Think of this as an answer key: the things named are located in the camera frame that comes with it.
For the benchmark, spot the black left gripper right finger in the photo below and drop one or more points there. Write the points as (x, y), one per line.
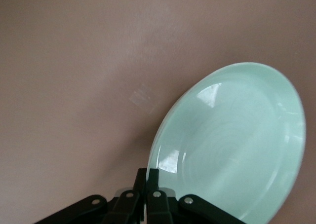
(158, 209)

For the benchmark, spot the pale green plate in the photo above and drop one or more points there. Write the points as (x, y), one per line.
(234, 140)

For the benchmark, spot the clear tape square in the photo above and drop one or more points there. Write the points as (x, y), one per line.
(142, 98)

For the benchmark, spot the brown table cover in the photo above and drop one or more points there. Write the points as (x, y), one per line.
(74, 85)

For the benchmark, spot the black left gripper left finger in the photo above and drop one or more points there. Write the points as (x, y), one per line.
(128, 209)

